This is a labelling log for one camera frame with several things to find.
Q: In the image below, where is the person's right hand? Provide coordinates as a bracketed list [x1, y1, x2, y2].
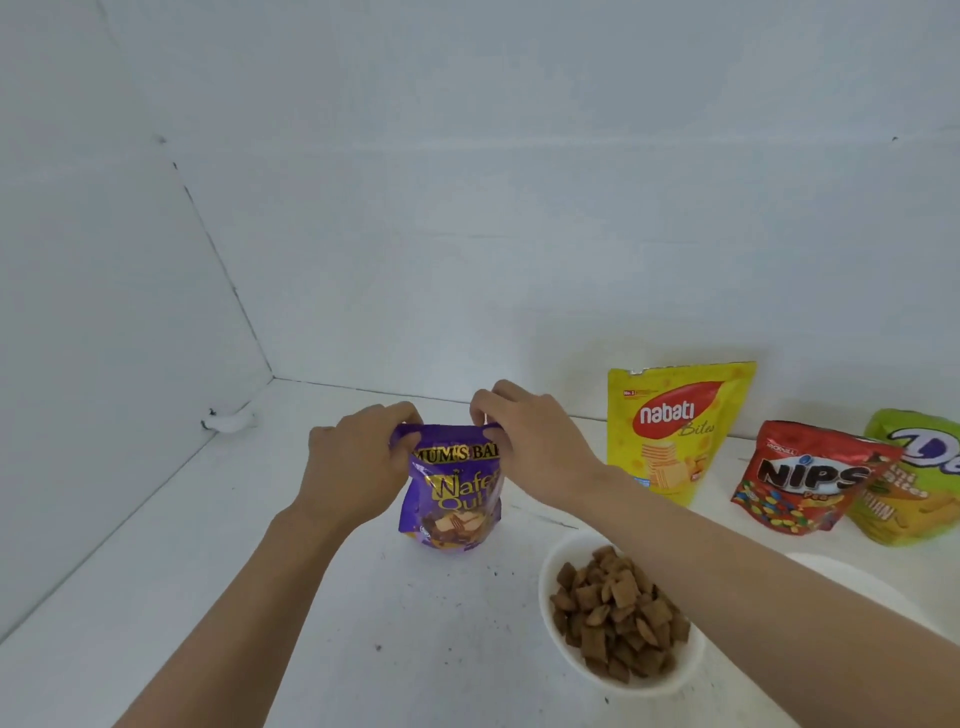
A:
[468, 379, 609, 511]

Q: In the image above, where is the person's left hand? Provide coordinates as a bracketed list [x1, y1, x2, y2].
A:
[293, 401, 425, 538]

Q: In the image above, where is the purple snack bag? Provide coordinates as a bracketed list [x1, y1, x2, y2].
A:
[389, 422, 505, 553]

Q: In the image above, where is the white round bowl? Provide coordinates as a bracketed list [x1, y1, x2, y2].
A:
[537, 530, 708, 699]
[785, 552, 931, 631]

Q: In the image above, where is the yellow snack bag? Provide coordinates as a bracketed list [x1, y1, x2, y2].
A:
[605, 361, 759, 509]

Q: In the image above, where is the pile of brown pillow snacks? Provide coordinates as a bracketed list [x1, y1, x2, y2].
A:
[549, 545, 693, 685]

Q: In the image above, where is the red Nips candy bag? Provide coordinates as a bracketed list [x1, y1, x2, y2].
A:
[730, 419, 905, 537]

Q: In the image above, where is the green snack bag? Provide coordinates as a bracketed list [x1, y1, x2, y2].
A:
[845, 408, 960, 547]

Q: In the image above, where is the person's left forearm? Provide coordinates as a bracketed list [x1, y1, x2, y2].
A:
[112, 503, 354, 728]

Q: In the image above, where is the person's right forearm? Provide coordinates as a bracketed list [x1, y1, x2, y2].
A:
[575, 463, 960, 728]

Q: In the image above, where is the small white plaster lump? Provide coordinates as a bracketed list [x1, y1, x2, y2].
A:
[200, 408, 259, 435]

